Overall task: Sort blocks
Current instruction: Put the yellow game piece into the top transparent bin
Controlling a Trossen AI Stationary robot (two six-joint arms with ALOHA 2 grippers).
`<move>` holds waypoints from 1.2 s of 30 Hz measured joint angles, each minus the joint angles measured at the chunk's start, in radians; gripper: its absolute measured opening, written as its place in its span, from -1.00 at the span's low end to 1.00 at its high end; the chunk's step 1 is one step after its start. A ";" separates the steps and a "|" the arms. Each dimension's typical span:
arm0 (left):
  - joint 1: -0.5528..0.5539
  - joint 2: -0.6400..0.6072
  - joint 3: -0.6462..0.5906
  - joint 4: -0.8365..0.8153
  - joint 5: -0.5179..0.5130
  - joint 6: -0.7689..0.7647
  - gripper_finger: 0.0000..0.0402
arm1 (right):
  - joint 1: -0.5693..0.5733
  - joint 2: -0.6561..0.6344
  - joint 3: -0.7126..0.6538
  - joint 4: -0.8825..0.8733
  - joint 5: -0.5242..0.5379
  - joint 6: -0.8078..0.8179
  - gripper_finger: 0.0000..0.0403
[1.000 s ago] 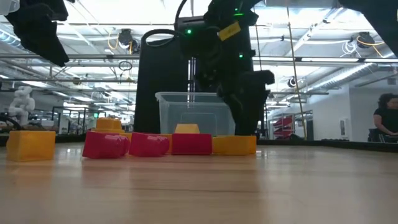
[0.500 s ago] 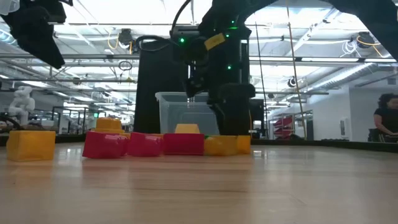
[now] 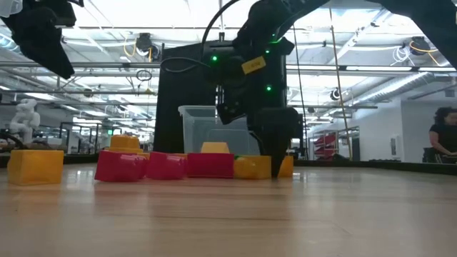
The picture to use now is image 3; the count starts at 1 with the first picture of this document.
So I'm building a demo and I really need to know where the black fabric partition panel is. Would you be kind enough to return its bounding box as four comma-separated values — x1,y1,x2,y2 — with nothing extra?
153,42,219,154
263,40,288,115

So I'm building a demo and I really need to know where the yellow plastic building block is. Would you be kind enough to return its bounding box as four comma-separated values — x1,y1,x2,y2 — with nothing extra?
6,149,65,186
233,154,273,181
278,155,295,178

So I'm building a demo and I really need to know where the clear plastic storage bin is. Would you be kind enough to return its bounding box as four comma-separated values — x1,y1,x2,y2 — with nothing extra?
177,105,261,156

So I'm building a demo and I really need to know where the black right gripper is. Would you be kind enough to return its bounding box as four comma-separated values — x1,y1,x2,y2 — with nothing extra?
206,37,304,178

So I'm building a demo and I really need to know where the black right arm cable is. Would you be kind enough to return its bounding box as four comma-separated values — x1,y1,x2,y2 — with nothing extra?
159,0,243,74

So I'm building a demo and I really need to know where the yellow two-stud building block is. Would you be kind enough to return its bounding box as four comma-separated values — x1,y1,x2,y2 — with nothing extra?
104,134,144,155
200,141,231,155

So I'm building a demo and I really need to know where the red shelf rack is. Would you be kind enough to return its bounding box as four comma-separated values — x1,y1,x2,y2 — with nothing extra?
313,132,338,158

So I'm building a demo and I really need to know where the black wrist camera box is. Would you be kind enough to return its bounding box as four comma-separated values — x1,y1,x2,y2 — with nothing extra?
216,101,248,126

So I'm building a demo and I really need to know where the person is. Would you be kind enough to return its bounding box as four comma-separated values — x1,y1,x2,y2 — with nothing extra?
428,106,457,160

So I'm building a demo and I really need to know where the white wall dispenser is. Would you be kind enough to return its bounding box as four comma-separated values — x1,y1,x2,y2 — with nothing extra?
389,135,402,161

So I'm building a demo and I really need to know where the red plastic building block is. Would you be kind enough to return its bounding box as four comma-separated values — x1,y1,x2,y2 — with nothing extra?
186,153,236,178
94,149,149,183
146,151,189,181

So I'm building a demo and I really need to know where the black metal rack frame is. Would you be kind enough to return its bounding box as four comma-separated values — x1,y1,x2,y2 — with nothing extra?
59,121,121,155

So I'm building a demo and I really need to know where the black office chair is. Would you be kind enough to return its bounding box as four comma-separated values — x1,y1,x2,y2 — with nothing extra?
422,148,447,164

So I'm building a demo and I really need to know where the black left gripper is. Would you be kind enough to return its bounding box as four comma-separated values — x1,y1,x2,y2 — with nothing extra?
1,0,85,80

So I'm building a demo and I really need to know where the yellow hanging cable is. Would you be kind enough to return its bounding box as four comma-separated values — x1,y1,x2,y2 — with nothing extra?
328,6,348,124

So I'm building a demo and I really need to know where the white rounded fixture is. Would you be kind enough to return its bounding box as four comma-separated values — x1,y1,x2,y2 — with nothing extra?
0,0,23,18

